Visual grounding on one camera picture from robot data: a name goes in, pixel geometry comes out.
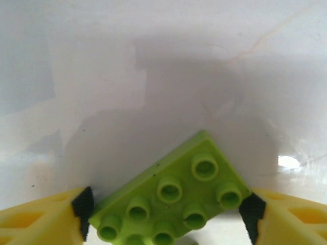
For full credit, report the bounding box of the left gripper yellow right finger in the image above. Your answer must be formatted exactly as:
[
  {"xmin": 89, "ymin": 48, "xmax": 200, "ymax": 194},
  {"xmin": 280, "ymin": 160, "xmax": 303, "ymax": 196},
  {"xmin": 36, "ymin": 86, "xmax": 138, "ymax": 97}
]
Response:
[{"xmin": 238, "ymin": 187, "xmax": 327, "ymax": 245}]

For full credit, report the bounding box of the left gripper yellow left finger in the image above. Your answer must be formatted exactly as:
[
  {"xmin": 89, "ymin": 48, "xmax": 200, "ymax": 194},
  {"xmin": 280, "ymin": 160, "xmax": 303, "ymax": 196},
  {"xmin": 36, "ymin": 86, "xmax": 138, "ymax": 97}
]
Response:
[{"xmin": 0, "ymin": 186, "xmax": 94, "ymax": 245}]

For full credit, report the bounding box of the green lego brick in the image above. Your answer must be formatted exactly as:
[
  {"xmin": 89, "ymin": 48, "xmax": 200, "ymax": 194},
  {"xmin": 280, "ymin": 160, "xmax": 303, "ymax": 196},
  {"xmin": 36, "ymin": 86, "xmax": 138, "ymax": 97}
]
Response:
[{"xmin": 88, "ymin": 129, "xmax": 253, "ymax": 245}]

